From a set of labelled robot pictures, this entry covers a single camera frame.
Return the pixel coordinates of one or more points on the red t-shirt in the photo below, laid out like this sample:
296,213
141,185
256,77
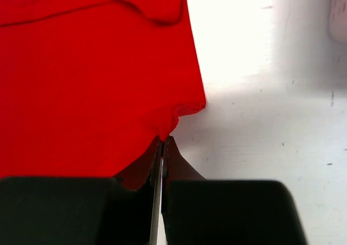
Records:
87,85

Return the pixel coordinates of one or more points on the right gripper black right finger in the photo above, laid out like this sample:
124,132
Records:
200,211

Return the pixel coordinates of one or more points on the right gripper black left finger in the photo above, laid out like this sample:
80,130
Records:
122,209

